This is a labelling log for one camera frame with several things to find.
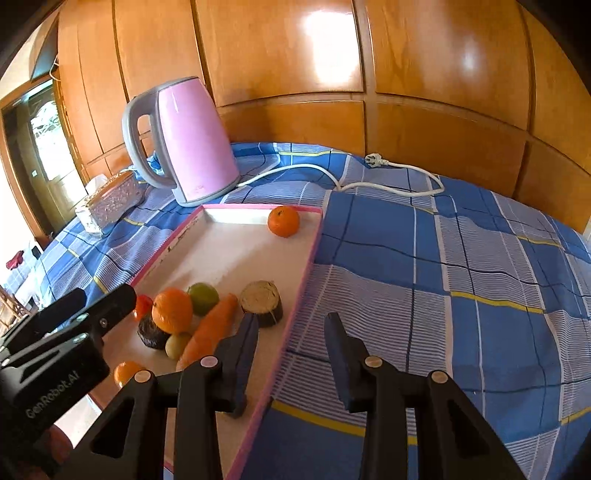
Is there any wooden panelled wardrobe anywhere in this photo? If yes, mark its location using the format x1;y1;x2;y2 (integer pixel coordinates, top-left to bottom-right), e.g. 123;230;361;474
55;0;591;232

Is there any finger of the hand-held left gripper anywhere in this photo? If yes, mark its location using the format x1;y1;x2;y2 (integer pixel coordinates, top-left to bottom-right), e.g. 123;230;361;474
9;284;137;361
0;289;86;352

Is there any pink electric kettle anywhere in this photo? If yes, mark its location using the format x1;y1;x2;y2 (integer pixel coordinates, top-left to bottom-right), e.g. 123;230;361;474
122;77;241;207

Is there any person's left hand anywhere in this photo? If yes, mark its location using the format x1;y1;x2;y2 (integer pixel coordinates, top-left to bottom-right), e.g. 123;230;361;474
48;427;75;467

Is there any brown kiwi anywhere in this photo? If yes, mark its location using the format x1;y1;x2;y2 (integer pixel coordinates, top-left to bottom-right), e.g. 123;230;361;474
165;332;192;360

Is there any wooden door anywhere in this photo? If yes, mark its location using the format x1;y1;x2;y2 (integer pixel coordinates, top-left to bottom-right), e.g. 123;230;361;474
0;83;63;241

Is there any white power cord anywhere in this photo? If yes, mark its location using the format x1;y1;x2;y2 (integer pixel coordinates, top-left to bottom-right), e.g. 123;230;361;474
238;154;445;198

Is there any large orange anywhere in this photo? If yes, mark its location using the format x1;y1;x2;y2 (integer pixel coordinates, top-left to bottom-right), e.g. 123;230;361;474
113;361;147;388

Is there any green tomato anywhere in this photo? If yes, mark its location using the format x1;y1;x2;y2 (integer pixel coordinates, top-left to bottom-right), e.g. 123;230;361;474
187;283;219;317

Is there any pink shallow tray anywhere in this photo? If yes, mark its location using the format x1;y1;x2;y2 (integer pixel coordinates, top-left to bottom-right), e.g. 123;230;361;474
88;204;324;480

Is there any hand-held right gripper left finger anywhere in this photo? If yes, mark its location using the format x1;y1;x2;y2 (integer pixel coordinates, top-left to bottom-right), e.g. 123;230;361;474
60;314;259;480

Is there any orange carrot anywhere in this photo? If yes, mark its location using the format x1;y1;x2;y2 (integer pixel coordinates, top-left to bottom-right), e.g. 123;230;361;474
178;293;238;370

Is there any small orange with stem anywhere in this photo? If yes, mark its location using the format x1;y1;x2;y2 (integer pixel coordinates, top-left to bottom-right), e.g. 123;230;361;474
268;205;300;239

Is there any dark wrinkled passion fruit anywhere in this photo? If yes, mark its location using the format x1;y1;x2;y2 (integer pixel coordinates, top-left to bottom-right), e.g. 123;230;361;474
137;315;174;350

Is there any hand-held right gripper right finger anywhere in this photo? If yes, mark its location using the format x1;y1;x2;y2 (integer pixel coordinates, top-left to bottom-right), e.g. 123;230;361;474
323;312;527;480

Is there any silver glitter tissue box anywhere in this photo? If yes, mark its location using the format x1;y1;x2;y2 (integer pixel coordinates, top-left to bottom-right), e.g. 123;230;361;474
75;172;145;234

